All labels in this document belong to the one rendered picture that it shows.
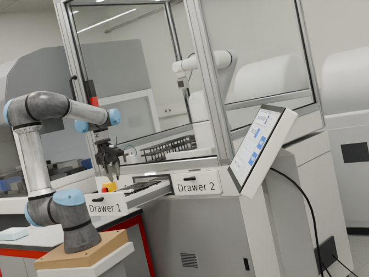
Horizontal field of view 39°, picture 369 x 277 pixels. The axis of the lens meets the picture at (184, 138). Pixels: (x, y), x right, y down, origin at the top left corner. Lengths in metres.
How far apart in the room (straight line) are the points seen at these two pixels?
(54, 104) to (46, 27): 5.37
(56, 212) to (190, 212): 0.79
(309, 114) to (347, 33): 2.60
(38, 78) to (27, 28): 3.98
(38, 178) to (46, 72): 1.34
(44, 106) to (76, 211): 0.43
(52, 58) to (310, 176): 1.75
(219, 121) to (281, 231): 0.69
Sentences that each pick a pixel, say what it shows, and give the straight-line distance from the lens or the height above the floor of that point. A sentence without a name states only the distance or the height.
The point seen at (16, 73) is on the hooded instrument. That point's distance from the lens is 3.31.
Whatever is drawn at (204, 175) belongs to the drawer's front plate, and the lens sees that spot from 2.49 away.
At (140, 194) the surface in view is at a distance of 2.54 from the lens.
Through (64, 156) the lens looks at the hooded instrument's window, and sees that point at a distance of 3.43.
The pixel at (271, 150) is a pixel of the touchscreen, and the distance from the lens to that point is 1.68.
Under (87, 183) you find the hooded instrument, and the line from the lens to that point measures 3.50.
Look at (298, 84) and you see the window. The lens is 3.01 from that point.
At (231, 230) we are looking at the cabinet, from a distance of 2.51.
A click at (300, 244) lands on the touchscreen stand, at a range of 1.95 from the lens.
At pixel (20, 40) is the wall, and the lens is 7.25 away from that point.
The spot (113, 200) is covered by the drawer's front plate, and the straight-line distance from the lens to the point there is 2.49.
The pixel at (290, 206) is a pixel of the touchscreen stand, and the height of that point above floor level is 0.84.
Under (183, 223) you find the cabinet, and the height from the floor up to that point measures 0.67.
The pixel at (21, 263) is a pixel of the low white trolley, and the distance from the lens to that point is 2.84.
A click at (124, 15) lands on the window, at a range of 2.75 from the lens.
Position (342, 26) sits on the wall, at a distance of 5.57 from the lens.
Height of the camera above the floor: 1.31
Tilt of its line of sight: 5 degrees down
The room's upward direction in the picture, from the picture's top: 12 degrees counter-clockwise
